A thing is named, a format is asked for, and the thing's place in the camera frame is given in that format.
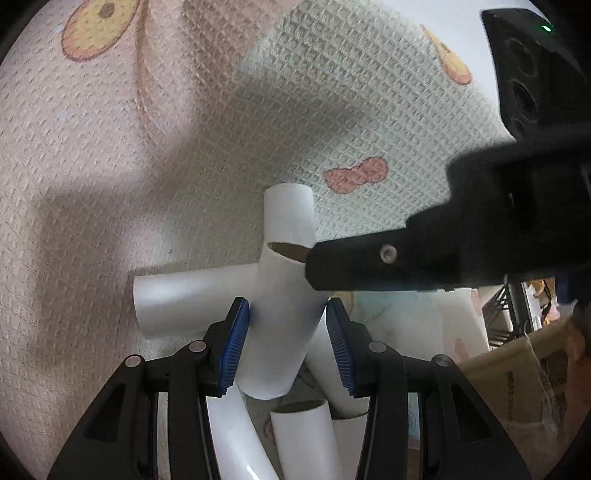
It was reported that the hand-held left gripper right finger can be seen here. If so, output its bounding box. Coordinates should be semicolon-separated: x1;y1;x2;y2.
324;296;528;480

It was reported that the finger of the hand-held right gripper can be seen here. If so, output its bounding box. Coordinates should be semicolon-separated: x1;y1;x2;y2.
305;228;463;292

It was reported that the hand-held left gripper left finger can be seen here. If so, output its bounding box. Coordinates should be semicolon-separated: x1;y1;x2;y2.
46;296;251;480

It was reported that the torn white paper tube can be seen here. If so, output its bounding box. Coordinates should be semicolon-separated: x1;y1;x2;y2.
238;182;326;400

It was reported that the pile of white paper rolls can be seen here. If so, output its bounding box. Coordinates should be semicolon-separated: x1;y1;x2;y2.
133;264;372;480

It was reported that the brown cardboard box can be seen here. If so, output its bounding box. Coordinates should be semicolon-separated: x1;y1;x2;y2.
457;318;580;462

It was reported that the printed waffle blanket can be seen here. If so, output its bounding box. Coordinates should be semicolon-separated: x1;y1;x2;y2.
0;0;515;480

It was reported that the black wire rack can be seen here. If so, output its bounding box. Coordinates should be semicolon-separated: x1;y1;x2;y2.
482;281;529;348

